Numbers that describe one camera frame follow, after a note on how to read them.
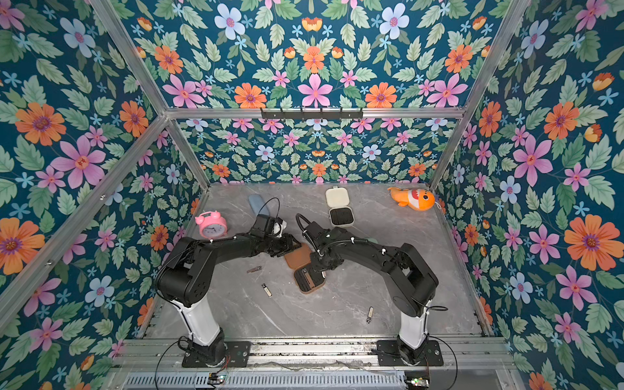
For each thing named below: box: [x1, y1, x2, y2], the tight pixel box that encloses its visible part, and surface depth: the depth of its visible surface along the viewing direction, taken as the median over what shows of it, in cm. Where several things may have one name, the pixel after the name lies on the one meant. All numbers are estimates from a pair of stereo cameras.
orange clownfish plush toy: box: [386, 186, 436, 212], surface depth 107 cm
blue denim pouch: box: [247, 194, 270, 217], surface depth 113 cm
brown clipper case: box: [284, 242, 326, 295], surface depth 90 cm
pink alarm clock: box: [195, 210, 228, 240], surface depth 98 cm
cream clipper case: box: [325, 185, 356, 229], surface depth 113 cm
